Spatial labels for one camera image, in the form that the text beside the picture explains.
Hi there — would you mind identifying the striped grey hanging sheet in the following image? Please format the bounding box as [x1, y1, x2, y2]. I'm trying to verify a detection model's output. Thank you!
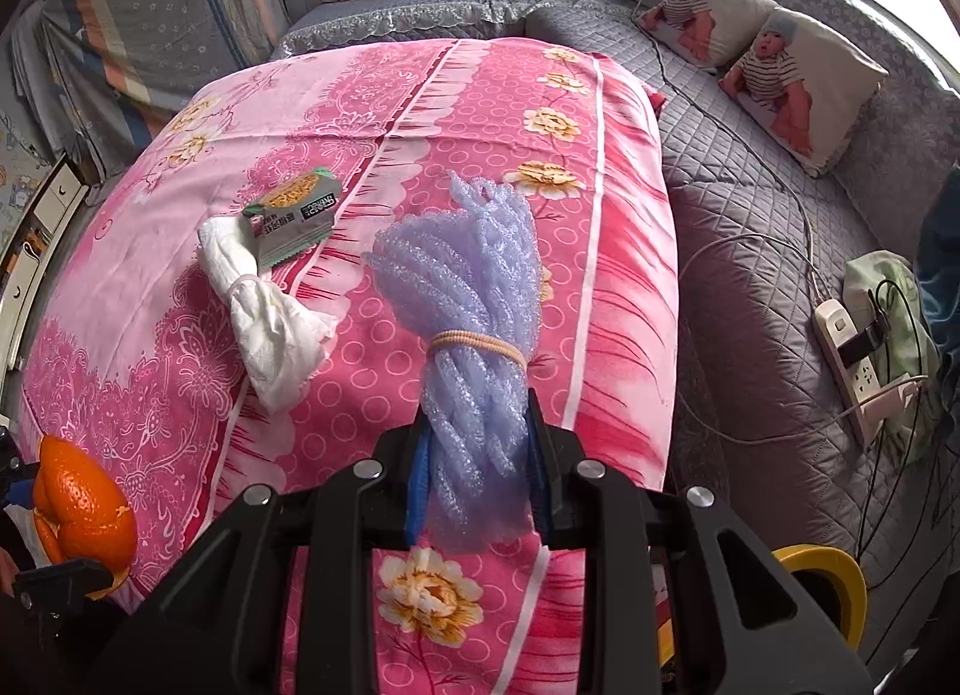
[11, 0, 288, 179]

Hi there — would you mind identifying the green cracker wrapper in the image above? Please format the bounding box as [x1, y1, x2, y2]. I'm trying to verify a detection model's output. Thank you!
[242, 167, 343, 273]

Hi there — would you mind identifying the white power strip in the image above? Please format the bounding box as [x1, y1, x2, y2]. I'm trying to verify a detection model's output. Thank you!
[812, 299, 914, 448]

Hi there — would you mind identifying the twisted white tissue paper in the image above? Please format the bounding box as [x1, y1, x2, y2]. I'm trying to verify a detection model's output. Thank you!
[199, 214, 337, 414]

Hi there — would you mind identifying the pink floral bedsheet table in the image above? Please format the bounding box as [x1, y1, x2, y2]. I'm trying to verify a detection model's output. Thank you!
[13, 34, 680, 695]

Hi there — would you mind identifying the yellow rimmed trash bin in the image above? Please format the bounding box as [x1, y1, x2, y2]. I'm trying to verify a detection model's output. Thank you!
[773, 544, 867, 651]

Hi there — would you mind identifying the light green cloth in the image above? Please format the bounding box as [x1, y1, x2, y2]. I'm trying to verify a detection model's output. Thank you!
[841, 250, 942, 464]

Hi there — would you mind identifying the baby print pillow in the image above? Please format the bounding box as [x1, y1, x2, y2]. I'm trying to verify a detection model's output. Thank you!
[719, 7, 889, 177]
[635, 0, 776, 73]

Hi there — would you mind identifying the orange mandarin peel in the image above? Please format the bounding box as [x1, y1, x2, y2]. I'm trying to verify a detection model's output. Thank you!
[32, 435, 139, 599]

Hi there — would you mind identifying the purple foam net bundle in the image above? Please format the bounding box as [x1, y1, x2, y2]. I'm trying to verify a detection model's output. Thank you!
[364, 177, 542, 552]

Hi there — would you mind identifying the white drawer cabinet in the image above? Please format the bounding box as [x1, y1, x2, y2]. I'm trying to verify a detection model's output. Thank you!
[0, 154, 89, 377]

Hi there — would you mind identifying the baby print pillow left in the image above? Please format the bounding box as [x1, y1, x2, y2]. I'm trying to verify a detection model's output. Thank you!
[635, 0, 776, 73]

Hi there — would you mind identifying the baby print pillow right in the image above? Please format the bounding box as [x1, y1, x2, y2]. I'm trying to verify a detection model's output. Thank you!
[719, 7, 889, 177]

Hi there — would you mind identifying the white cable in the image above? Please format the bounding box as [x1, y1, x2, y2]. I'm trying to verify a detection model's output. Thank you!
[673, 232, 932, 449]

